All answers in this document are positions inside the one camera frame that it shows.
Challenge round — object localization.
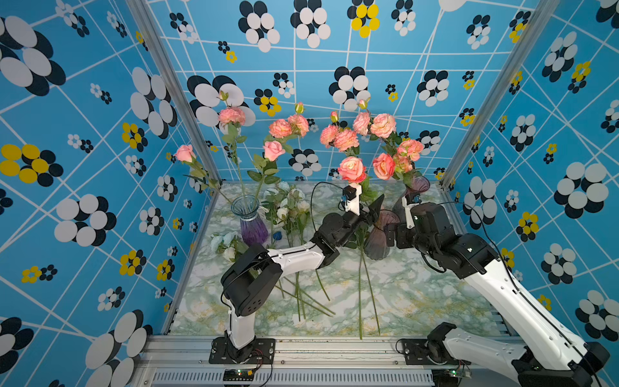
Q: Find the single pink rose stem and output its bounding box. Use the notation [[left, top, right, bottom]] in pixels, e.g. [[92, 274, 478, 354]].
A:
[[372, 153, 413, 181]]

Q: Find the left controller circuit board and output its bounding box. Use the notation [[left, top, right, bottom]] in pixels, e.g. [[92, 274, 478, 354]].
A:
[[222, 369, 256, 385]]

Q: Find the pink grey glass vase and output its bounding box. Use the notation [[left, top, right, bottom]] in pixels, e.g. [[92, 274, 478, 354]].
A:
[[392, 177, 430, 216], [364, 210, 400, 261]]

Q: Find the controller circuit board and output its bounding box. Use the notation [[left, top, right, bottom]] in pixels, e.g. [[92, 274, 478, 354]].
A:
[[432, 369, 472, 387], [222, 369, 256, 385]]

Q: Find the right corner aluminium post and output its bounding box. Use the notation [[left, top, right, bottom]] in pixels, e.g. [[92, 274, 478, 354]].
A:
[[440, 0, 560, 193]]

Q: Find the right controller circuit board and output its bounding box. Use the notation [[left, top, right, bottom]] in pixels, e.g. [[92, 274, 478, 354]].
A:
[[432, 369, 472, 387]]

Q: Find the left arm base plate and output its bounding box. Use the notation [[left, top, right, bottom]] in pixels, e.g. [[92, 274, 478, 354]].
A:
[[209, 336, 277, 365]]

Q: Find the aluminium front rail frame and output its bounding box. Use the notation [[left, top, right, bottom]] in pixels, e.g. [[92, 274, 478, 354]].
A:
[[130, 336, 517, 386]]

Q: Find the pink peony flower stem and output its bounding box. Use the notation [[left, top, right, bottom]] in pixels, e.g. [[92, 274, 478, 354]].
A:
[[352, 98, 403, 159]]

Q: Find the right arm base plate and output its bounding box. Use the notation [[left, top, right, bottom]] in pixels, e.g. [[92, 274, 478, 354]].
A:
[[395, 339, 471, 366]]

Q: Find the rear pink grey glass vase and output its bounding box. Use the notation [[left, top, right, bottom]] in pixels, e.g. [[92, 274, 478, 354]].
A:
[[392, 177, 430, 216]]

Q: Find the pile of artificial flowers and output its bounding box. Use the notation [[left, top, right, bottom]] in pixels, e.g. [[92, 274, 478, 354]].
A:
[[210, 182, 383, 340]]

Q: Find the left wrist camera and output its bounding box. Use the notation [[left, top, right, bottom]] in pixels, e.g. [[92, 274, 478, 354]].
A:
[[342, 183, 362, 216]]

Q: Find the blue purple glass vase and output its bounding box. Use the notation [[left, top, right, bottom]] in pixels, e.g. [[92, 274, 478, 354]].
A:
[[231, 195, 269, 246]]

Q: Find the left corner aluminium post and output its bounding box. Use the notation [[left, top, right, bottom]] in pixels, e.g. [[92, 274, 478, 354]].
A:
[[127, 0, 221, 181]]

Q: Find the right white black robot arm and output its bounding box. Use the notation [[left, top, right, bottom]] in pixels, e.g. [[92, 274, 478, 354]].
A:
[[385, 203, 609, 386]]

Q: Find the front pink grey glass vase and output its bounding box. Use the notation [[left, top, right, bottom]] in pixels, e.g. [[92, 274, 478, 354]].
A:
[[364, 210, 400, 261]]

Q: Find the corner aluminium post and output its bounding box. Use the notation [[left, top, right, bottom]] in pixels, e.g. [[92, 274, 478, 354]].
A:
[[440, 0, 560, 193], [127, 0, 221, 181]]

